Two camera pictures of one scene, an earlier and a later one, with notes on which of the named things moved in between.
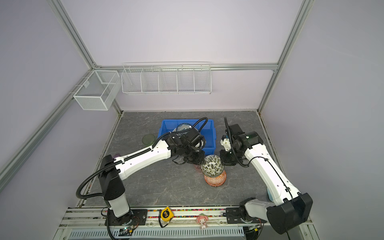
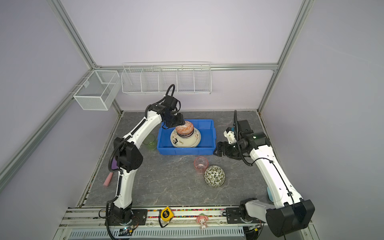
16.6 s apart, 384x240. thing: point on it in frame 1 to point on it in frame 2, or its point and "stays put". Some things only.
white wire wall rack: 167,78 stays put
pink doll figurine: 202,219 stays put
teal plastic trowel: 270,195 stays put
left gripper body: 193,156 to 175,120
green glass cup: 148,140 stays put
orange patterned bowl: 217,181 to 185,130
